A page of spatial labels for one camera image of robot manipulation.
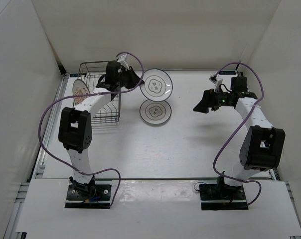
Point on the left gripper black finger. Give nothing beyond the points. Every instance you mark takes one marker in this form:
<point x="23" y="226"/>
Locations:
<point x="132" y="79"/>
<point x="101" y="82"/>

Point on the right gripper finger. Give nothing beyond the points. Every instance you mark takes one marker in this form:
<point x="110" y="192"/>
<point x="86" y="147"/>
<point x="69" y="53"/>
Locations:
<point x="203" y="106"/>
<point x="209" y="93"/>

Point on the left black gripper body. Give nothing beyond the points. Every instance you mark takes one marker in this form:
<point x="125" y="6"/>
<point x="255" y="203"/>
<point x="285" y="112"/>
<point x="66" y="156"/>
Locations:
<point x="121" y="80"/>

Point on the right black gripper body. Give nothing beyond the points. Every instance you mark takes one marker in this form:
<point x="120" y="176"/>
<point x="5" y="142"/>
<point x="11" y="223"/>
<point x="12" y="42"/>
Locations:
<point x="221" y="99"/>

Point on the orange sunburst pattern plate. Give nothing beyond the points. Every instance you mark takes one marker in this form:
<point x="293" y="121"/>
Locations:
<point x="80" y="90"/>

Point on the white plate dark rim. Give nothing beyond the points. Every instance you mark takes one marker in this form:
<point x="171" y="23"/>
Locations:
<point x="157" y="85"/>

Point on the white plate green rim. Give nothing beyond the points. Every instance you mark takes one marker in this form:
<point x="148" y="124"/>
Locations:
<point x="155" y="113"/>

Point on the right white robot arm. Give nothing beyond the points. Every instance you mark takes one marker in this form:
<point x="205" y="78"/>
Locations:
<point x="263" y="144"/>

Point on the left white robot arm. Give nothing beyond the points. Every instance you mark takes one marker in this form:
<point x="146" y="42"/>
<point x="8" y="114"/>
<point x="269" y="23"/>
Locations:
<point x="75" y="130"/>

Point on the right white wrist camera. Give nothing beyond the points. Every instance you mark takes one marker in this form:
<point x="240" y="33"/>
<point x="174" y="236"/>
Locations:
<point x="217" y="81"/>

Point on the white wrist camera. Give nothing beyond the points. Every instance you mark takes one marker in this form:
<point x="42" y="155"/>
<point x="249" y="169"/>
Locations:
<point x="122" y="59"/>
<point x="217" y="81"/>

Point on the metal wire dish rack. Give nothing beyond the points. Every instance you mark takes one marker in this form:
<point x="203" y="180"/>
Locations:
<point x="90" y="73"/>

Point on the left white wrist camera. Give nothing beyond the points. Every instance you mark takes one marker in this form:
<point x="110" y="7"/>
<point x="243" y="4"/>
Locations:
<point x="122" y="59"/>

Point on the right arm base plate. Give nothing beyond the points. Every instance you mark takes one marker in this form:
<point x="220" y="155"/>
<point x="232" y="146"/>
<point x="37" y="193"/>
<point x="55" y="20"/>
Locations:
<point x="212" y="200"/>

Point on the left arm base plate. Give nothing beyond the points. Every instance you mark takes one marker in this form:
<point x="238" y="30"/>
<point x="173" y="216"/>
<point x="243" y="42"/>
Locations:
<point x="98" y="198"/>

